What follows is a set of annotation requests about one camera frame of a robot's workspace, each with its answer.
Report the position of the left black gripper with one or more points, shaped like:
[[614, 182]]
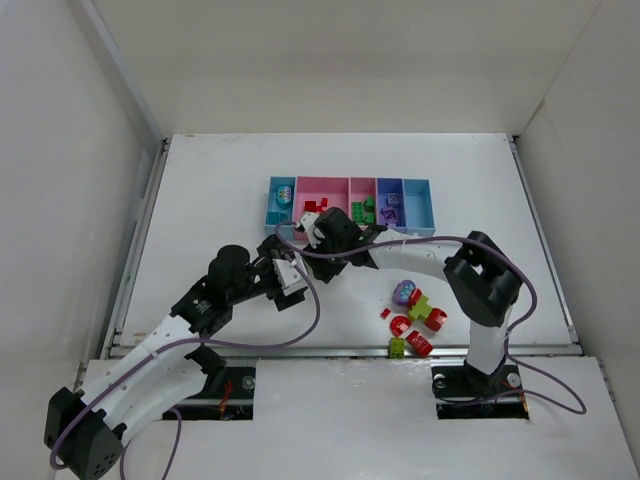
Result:
[[288, 298]]

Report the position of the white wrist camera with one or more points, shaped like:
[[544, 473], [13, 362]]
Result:
[[292, 275], [307, 226]]

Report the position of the red arch lego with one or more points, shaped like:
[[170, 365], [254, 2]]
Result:
[[399, 325]]

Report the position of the red lego pieces in bin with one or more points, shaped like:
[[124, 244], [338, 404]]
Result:
[[316, 206]]

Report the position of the metal table rail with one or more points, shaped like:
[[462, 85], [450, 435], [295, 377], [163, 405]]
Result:
[[573, 349]]

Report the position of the purple paw lego piece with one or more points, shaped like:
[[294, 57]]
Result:
[[403, 293]]

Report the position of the light blue bin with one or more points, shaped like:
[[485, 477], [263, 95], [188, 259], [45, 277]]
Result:
[[271, 205], [419, 208]]

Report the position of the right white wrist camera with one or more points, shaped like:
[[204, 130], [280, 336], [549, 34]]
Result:
[[307, 226]]

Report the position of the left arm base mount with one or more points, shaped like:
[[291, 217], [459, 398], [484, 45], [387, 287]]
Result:
[[228, 399]]

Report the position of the green lego brick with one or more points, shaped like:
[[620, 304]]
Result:
[[369, 207]]

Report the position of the lime lego brick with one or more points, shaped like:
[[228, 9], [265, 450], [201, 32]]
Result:
[[396, 348]]

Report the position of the red printed lego brick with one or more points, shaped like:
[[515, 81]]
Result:
[[420, 345]]

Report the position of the left light blue bin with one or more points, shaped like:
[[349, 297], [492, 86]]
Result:
[[271, 205]]

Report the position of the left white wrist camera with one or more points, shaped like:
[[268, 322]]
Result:
[[292, 275]]

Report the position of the teal frog printed lego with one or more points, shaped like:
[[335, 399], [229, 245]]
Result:
[[284, 196]]

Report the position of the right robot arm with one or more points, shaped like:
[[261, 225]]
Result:
[[482, 282]]

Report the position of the right light blue bin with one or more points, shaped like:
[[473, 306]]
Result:
[[419, 208]]

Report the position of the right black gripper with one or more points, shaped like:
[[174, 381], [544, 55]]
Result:
[[326, 265]]

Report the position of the small pink bin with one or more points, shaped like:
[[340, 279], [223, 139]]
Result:
[[359, 189]]

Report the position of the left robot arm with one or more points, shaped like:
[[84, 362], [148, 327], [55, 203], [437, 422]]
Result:
[[88, 430]]

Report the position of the teal lego brick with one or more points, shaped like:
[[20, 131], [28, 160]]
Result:
[[274, 218]]

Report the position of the green lego plate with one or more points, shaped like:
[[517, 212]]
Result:
[[358, 212]]

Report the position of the large pink bin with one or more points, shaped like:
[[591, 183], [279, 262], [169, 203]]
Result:
[[324, 192]]

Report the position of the lime red lego cluster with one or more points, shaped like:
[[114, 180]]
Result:
[[419, 310]]

